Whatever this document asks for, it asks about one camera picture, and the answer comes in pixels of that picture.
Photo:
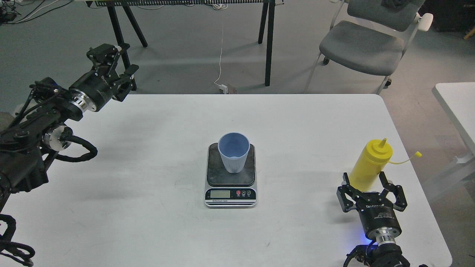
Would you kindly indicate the grey office chair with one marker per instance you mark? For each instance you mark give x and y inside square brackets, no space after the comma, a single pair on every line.
[367,50]

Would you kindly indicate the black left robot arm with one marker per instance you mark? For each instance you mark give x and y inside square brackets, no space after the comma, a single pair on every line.
[38,134]

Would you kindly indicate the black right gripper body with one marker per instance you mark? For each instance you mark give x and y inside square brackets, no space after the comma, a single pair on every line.
[379,221]

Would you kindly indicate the white side table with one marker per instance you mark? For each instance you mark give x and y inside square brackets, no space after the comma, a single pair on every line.
[458,102]

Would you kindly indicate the black-legged background table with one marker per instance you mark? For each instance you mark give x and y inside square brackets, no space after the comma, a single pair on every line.
[190,50]

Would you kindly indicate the blue plastic cup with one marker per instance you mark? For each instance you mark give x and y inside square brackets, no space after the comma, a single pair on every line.
[233,148]

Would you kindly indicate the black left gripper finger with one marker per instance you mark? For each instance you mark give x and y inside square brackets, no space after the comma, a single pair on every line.
[105,58]
[124,84]

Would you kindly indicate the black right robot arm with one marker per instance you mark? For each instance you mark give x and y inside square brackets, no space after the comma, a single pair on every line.
[373,255]

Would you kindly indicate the white power plug on floor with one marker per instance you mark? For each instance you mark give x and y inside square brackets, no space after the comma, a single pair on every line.
[227,89]

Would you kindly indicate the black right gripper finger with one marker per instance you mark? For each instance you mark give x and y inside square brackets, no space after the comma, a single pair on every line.
[348,196]
[400,203]

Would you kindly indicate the digital kitchen scale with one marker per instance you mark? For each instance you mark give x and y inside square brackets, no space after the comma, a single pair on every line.
[226,190]

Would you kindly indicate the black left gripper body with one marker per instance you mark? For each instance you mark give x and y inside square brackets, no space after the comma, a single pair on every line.
[91,92]

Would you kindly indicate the yellow squeeze bottle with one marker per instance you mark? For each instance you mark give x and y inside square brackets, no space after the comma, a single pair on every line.
[373,158]

